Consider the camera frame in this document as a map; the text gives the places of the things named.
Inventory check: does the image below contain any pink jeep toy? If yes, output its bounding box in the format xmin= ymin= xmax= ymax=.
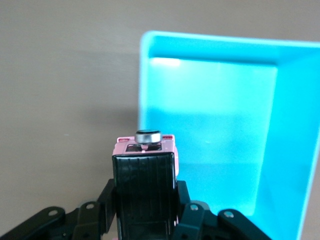
xmin=111 ymin=128 xmax=180 ymax=240

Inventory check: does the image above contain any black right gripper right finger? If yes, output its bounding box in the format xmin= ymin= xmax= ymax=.
xmin=172 ymin=179 xmax=271 ymax=240

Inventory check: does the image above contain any cyan plastic bin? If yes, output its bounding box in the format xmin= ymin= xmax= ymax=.
xmin=137 ymin=30 xmax=320 ymax=240

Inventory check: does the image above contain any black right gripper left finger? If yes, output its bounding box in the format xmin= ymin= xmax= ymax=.
xmin=0 ymin=178 xmax=118 ymax=240

